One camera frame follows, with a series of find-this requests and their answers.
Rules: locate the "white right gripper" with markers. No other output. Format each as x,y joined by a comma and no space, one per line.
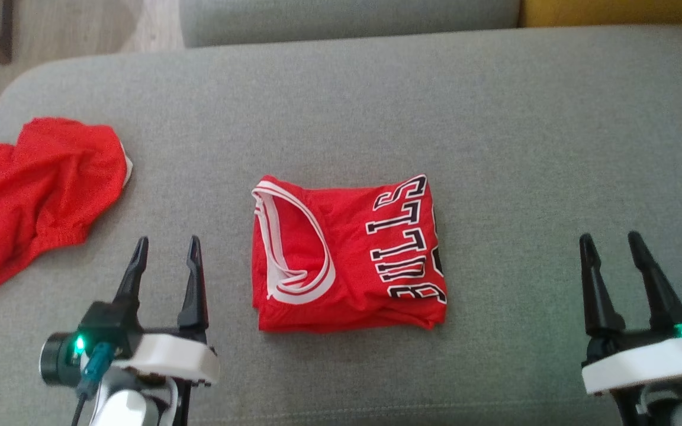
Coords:
643,364

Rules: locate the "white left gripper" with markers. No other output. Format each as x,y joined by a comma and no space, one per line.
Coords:
175,358

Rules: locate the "red basketball shorts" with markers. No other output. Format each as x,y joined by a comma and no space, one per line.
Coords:
33,195

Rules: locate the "red white basketball jersey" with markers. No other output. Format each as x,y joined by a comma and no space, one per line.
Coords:
347,266

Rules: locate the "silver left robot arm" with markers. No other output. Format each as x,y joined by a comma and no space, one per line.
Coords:
125,408

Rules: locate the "grey fabric sofa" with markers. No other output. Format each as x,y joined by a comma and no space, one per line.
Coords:
495,118

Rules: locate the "large yellow sofa cushion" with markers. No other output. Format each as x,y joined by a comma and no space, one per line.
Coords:
613,12

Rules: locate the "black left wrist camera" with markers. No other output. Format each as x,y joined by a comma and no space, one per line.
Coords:
107,325

